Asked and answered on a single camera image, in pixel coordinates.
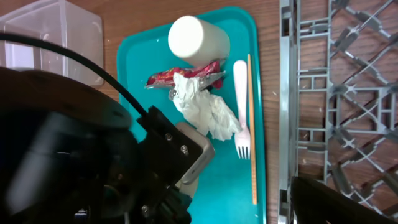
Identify crumpled foil wrapper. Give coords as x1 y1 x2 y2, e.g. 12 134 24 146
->
144 60 226 100

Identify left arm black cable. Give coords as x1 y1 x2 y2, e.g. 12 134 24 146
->
0 32 149 119

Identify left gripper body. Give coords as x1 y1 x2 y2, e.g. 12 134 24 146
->
102 106 201 223

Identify crumpled white tissue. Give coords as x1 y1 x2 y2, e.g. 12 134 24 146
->
172 73 242 141

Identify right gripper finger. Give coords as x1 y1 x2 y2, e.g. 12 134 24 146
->
291 177 395 224

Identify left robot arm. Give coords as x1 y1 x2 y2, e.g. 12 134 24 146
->
1 68 202 223

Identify clear plastic bin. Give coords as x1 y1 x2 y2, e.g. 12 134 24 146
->
1 0 104 86

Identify grey plastic dishwasher rack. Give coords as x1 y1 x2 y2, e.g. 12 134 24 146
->
278 1 397 223

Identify white paper cup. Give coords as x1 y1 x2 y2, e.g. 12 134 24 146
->
168 16 231 67

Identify white plastic fork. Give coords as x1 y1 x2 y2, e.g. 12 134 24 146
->
233 60 251 160

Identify wooden chopstick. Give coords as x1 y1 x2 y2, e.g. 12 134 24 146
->
247 54 258 205

